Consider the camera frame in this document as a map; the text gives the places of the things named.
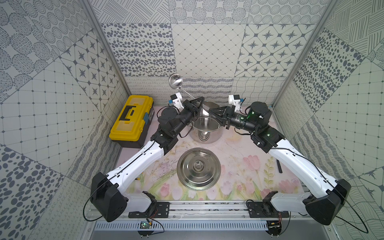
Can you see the left small circuit board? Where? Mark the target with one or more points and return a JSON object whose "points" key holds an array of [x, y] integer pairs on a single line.
{"points": [[145, 225]]}

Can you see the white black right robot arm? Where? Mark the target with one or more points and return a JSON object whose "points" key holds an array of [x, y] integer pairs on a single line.
{"points": [[326, 196]]}

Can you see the small circuit board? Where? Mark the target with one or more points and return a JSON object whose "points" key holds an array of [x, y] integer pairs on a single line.
{"points": [[145, 225], [274, 228]]}

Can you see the aluminium mounting rail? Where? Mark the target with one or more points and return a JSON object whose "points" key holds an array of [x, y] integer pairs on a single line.
{"points": [[210, 210]]}

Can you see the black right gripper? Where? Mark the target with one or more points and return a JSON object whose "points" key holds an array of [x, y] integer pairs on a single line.
{"points": [[227, 114]]}

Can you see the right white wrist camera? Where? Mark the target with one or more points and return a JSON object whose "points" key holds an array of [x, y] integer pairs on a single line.
{"points": [[236, 101]]}

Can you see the yellow black toolbox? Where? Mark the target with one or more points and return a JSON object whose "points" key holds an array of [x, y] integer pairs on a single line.
{"points": [[131, 127]]}

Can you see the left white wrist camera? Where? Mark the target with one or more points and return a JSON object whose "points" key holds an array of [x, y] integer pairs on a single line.
{"points": [[177, 101]]}

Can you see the floral pink table mat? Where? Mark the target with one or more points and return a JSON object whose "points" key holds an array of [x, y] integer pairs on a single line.
{"points": [[246, 173]]}

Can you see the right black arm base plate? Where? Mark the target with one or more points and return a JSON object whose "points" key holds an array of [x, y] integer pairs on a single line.
{"points": [[264, 210]]}

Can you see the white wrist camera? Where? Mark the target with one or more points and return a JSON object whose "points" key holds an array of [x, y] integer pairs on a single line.
{"points": [[177, 101], [236, 101]]}

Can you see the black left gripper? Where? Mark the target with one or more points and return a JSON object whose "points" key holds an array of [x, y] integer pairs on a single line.
{"points": [[190, 111]]}

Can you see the stainless steel ladle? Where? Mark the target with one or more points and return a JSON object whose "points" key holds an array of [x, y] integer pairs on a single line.
{"points": [[176, 83]]}

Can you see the stainless steel pot lid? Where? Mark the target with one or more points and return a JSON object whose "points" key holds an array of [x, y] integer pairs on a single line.
{"points": [[198, 169]]}

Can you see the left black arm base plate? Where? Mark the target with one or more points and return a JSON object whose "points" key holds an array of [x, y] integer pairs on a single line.
{"points": [[157, 210]]}

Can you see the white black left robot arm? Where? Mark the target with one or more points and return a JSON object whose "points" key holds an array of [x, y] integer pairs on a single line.
{"points": [[108, 192]]}

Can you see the right small circuit board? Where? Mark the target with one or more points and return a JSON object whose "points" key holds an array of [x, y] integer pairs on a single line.
{"points": [[274, 228]]}

